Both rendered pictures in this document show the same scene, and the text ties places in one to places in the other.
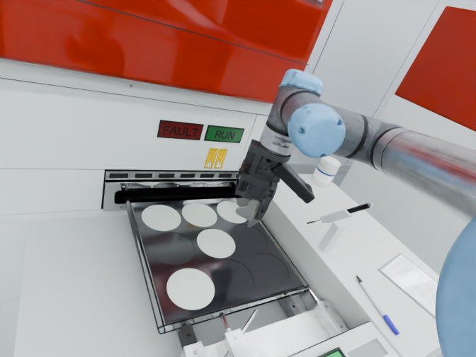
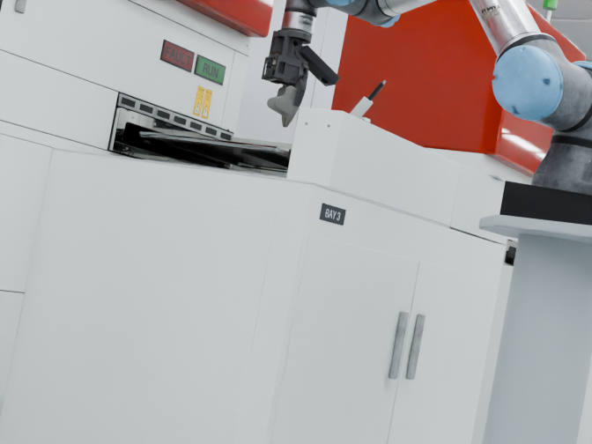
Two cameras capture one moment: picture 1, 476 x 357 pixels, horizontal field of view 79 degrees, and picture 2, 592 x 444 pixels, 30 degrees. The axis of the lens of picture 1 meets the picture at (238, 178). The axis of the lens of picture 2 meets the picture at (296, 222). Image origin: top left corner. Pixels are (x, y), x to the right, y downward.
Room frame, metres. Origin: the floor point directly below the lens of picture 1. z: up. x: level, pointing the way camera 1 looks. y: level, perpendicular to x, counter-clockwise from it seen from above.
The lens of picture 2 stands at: (-1.80, 0.76, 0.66)
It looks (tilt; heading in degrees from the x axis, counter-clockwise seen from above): 2 degrees up; 339
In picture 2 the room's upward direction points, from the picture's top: 10 degrees clockwise
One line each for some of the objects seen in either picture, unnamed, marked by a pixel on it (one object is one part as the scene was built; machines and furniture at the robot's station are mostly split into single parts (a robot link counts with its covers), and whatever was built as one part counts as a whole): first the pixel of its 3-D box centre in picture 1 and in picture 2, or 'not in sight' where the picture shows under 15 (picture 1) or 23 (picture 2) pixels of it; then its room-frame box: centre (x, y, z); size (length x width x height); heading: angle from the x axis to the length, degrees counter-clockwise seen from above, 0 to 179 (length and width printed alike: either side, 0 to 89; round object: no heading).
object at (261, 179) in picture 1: (261, 171); (288, 59); (0.56, -0.04, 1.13); 0.09 x 0.08 x 0.12; 97
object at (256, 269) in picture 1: (214, 243); (253, 156); (0.55, 0.00, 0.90); 0.34 x 0.34 x 0.01; 37
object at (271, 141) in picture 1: (279, 139); (299, 25); (0.56, -0.05, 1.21); 0.08 x 0.08 x 0.05
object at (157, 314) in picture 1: (141, 253); (206, 141); (0.44, 0.14, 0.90); 0.37 x 0.01 x 0.01; 37
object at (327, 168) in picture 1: (325, 171); not in sight; (0.98, -0.29, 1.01); 0.07 x 0.07 x 0.10
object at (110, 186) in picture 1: (183, 193); (175, 147); (0.71, 0.14, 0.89); 0.44 x 0.02 x 0.10; 127
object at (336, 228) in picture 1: (331, 224); (357, 124); (0.62, -0.26, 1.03); 0.06 x 0.04 x 0.13; 37
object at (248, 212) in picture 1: (247, 213); (284, 105); (0.54, -0.05, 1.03); 0.06 x 0.03 x 0.09; 97
